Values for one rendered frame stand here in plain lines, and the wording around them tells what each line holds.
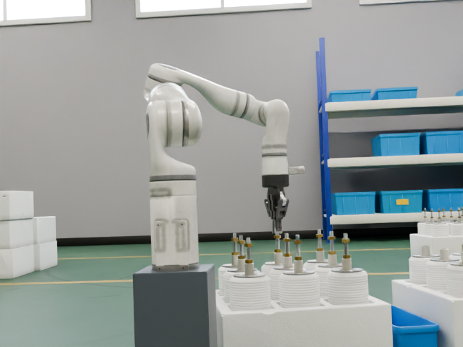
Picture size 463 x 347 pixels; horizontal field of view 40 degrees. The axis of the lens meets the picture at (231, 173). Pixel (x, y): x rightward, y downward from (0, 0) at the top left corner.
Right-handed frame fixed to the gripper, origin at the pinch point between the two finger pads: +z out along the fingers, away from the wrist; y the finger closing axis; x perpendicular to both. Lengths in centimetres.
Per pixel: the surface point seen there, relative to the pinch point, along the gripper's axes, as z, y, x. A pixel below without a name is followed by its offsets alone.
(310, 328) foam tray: 21.6, 30.8, -5.4
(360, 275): 11.0, 29.9, 8.3
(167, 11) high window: -215, -501, 84
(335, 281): 12.3, 27.4, 3.0
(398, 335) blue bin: 25.4, 31.4, 16.7
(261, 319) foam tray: 19.1, 28.8, -16.2
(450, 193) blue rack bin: -8, -335, 308
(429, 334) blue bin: 25.4, 33.2, 24.0
